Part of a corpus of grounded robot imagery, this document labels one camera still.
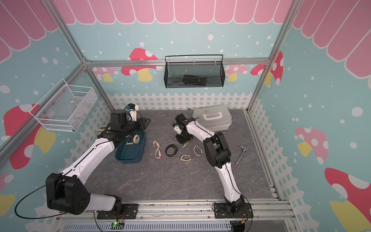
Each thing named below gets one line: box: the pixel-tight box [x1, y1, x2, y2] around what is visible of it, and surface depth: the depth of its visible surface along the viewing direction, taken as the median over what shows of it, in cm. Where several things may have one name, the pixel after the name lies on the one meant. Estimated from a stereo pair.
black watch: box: [165, 144, 178, 158], surface depth 98 cm
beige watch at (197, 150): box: [193, 144, 203, 157], surface depth 98 cm
